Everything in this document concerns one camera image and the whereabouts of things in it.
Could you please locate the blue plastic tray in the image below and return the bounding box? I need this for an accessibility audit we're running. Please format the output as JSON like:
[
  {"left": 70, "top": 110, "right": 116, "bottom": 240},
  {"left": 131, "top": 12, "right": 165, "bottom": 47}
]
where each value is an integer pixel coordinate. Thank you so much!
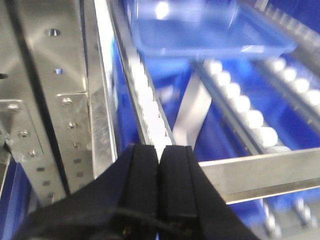
[{"left": 126, "top": 0, "right": 297, "bottom": 60}]

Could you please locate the metal roller shelf rack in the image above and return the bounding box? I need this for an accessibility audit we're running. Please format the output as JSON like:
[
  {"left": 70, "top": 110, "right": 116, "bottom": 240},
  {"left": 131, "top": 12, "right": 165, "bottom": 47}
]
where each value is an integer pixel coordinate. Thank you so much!
[{"left": 0, "top": 0, "right": 320, "bottom": 240}]

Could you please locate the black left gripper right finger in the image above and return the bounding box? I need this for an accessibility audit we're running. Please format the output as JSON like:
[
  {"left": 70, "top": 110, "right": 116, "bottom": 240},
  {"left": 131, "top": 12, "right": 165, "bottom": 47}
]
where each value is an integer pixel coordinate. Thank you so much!
[{"left": 158, "top": 145, "right": 258, "bottom": 240}]

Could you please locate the blue bin under shelf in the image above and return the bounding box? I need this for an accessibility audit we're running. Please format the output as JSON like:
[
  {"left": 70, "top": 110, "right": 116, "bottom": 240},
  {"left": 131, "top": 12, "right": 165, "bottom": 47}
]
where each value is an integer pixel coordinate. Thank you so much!
[{"left": 0, "top": 0, "right": 320, "bottom": 240}]

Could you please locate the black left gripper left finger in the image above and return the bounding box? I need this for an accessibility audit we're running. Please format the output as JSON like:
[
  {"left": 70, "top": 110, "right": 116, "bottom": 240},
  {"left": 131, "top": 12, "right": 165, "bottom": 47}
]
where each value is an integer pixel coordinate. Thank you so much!
[{"left": 13, "top": 144, "right": 158, "bottom": 240}]

